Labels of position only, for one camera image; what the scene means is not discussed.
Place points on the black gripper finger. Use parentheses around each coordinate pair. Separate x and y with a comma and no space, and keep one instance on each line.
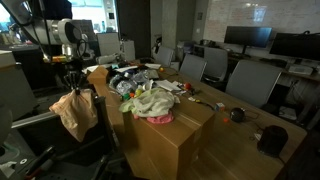
(70,83)
(80,83)

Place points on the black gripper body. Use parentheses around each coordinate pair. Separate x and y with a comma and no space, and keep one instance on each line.
(74,68)

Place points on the peach shirt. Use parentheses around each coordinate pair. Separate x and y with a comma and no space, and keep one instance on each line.
(75,113)

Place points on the white and green towel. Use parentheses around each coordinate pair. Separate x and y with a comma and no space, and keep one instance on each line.
(153,103)

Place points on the pink shirt orange print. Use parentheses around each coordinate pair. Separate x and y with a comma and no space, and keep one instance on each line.
(161,119)

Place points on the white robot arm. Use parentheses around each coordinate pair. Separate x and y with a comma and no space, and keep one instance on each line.
(66,31)

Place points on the small cardboard box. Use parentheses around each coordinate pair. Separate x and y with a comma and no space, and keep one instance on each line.
(98,76)

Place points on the large cardboard box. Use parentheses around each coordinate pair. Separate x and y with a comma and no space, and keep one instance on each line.
(166,143)

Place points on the white box under desk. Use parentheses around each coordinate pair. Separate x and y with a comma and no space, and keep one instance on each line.
(288,112)

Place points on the white machine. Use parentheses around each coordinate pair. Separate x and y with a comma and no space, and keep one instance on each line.
(89,55)

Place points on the clear plastic bag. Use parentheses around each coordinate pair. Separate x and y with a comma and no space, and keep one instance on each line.
(126,85)

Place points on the small green toy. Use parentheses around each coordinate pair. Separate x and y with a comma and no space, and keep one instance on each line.
(126,97)

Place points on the white cabinet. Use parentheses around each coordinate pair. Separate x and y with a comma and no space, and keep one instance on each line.
(13,86)

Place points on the black curtain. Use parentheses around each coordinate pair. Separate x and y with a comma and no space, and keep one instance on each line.
(56,8)

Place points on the white cup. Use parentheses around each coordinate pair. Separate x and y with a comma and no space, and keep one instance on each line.
(147,85)

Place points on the black office chair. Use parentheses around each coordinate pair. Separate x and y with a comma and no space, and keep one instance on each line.
(83,156)

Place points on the small yellow ball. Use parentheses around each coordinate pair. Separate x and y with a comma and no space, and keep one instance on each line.
(161,69)

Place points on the white paper stack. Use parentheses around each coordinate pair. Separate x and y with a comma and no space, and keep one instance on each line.
(168,85)

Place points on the grey office chair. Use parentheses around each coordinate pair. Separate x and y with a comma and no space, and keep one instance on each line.
(251,83)
(165,56)
(192,66)
(216,61)

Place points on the orange ball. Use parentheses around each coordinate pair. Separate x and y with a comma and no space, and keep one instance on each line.
(188,86)

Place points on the small colourful cube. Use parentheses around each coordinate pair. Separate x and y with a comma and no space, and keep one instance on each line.
(220,106)

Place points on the small orange button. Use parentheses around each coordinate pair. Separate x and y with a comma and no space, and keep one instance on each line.
(226,119)

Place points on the black round device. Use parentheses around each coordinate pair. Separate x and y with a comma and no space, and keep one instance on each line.
(237,114)

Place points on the black computer monitor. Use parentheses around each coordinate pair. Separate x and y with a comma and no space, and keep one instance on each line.
(248,35)
(295,45)

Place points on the black cylinder speaker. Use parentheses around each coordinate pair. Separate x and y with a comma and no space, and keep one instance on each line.
(272,140)

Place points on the white desk device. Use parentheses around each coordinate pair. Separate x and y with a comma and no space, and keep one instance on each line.
(300,69)

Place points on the yellow wrist camera mount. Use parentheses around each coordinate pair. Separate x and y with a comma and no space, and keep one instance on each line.
(58,59)

